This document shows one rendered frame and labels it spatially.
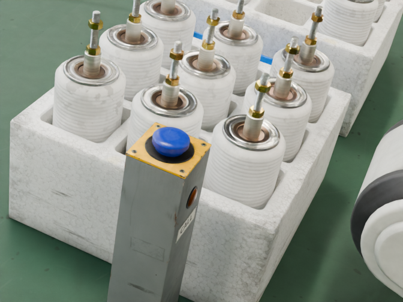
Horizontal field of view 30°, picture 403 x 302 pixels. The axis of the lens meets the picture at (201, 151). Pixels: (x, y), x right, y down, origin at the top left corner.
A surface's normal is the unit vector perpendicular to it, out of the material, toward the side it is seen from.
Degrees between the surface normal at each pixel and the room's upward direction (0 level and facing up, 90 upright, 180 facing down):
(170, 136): 0
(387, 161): 54
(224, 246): 90
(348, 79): 90
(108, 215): 90
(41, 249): 0
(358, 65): 90
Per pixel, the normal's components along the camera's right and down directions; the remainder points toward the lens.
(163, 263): -0.40, 0.50
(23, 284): 0.16, -0.79
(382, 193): -0.74, -0.15
